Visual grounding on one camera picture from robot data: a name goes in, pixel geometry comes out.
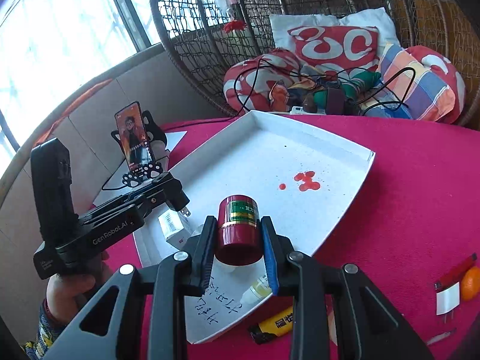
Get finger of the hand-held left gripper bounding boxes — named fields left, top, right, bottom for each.
left=77, top=191, right=167, bottom=229
left=120, top=173, right=177, bottom=200

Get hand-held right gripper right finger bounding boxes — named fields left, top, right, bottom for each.
left=260, top=215, right=436, bottom=360

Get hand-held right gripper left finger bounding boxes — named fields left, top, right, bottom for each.
left=41, top=215, right=218, bottom=360

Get black plug charger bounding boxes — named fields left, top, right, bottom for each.
left=152, top=172, right=191, bottom=218

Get dark red medicine bottle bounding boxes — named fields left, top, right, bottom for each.
left=214, top=194, right=263, bottom=268

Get yellow lighter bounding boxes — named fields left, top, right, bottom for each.
left=248, top=305, right=295, bottom=346

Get white cardboard tray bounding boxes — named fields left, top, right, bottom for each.
left=132, top=110, right=376, bottom=346

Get person's left forearm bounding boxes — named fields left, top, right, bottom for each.
left=22, top=298, right=68, bottom=360

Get person's left hand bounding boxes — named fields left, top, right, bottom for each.
left=46, top=259, right=115, bottom=325

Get small dropper bottle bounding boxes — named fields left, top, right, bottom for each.
left=240, top=275, right=274, bottom=304

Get white barcode box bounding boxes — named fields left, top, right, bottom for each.
left=157, top=210, right=196, bottom=250

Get black smartphone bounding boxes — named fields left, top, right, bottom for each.
left=114, top=101, right=157, bottom=173

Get black cat phone stand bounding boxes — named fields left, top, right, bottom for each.
left=110, top=110, right=171, bottom=188

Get beige board panel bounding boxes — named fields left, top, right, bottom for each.
left=0, top=43, right=229, bottom=301

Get wicker hanging chair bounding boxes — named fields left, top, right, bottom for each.
left=149, top=0, right=480, bottom=128

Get white power strip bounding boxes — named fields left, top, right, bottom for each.
left=289, top=106, right=327, bottom=116

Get pink tablecloth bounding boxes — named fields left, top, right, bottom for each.
left=90, top=114, right=480, bottom=360

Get colourful stuffed toy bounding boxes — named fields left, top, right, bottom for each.
left=268, top=65, right=381, bottom=115

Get dark red charger block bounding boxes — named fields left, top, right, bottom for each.
left=325, top=87, right=346, bottom=115

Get window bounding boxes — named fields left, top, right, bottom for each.
left=0, top=0, right=162, bottom=151

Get red flower decoration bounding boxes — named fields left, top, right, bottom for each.
left=223, top=19, right=248, bottom=34

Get white plug charger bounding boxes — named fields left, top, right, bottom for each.
left=435, top=282, right=461, bottom=325

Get silver metal tweezers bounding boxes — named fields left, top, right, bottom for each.
left=425, top=328, right=457, bottom=346

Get orange tangerine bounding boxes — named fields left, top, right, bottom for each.
left=460, top=266, right=480, bottom=301

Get red and white cushions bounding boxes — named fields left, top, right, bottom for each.
left=269, top=7, right=400, bottom=72

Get square red patterned cushion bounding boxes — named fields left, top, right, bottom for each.
left=288, top=26, right=379, bottom=72

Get plaid cushion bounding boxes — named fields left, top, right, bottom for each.
left=377, top=43, right=456, bottom=122

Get black phone cable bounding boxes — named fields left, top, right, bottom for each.
left=101, top=154, right=132, bottom=192

